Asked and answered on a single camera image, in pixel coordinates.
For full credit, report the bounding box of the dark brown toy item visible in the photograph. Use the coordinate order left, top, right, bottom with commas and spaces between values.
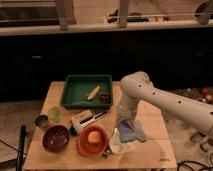
99, 93, 111, 103

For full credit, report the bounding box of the grey folded cloth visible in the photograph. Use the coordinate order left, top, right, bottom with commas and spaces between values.
133, 120, 146, 143

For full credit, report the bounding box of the metal spoon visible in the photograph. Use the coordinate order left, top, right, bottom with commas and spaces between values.
102, 126, 119, 159

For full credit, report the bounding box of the blue sponge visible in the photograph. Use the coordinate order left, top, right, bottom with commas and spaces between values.
118, 120, 135, 143

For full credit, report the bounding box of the orange fruit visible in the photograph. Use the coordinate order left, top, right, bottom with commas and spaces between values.
87, 131, 101, 144

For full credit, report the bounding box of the green plastic cup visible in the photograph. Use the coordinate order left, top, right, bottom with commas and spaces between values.
47, 107, 61, 123

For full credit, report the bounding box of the orange bowl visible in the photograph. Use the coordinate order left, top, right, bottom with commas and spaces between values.
77, 125, 108, 157

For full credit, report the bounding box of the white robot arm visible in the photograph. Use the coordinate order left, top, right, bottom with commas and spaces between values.
117, 71, 213, 139

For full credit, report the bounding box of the black pole stand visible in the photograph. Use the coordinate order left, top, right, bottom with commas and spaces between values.
16, 125, 27, 171

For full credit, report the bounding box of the white paper cup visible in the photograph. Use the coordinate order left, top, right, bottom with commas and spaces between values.
109, 136, 127, 155

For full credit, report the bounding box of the purple bowl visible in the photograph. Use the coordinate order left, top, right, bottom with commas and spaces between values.
42, 125, 70, 153

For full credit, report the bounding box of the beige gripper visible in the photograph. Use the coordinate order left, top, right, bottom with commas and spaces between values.
116, 108, 136, 128

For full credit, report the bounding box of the green plastic tray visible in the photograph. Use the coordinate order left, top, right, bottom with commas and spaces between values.
60, 75, 113, 109

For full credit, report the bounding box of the small metal cup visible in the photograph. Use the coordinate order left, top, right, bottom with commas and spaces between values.
34, 115, 49, 130

